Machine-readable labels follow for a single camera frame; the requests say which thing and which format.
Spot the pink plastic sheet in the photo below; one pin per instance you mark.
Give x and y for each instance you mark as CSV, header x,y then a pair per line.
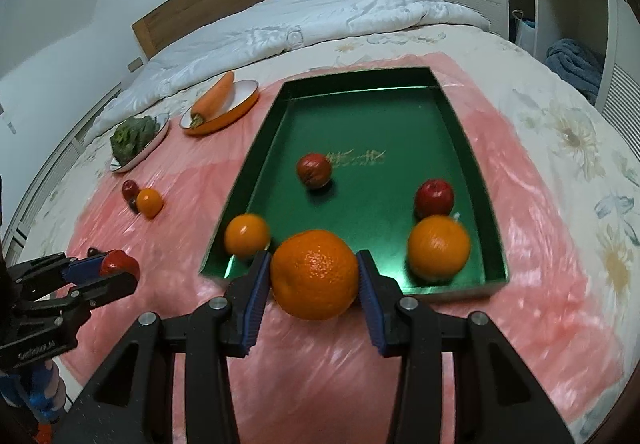
x,y
525,274

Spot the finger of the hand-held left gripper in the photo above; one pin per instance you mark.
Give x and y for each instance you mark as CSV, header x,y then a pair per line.
x,y
82,269
100,291

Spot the red apple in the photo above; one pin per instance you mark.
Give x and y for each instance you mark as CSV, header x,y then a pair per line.
x,y
314,170
434,198
120,261
129,189

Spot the orange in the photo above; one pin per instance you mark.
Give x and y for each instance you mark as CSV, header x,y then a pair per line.
x,y
149,202
245,234
439,246
315,274

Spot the green tray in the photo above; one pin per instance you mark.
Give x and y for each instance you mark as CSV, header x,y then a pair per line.
x,y
370,124

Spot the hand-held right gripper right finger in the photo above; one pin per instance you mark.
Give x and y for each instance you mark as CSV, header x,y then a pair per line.
x,y
372,309

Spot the blue towel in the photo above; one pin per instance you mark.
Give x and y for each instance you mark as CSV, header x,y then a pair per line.
x,y
575,69

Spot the orange plate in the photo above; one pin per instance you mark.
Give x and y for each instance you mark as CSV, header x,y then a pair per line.
x,y
240,99

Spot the long white slatted cover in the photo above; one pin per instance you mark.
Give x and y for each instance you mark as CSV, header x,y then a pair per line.
x,y
55,159

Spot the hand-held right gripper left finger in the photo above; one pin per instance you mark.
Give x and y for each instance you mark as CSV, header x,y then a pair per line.
x,y
255,304

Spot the wall socket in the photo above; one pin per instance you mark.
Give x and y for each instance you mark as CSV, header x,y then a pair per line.
x,y
134,64

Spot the green leafy vegetable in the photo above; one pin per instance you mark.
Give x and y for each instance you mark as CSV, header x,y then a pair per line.
x,y
132,136

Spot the white slatted vent panel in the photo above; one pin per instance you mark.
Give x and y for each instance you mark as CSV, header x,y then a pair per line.
x,y
622,104

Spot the white plate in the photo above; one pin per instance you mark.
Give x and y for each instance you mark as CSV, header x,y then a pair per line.
x,y
155,136

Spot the carrot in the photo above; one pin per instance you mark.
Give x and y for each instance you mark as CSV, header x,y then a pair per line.
x,y
215,96

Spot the white bag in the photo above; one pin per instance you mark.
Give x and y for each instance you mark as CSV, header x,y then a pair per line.
x,y
524,36

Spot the white duvet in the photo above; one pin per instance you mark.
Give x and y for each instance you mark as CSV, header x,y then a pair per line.
x,y
300,19

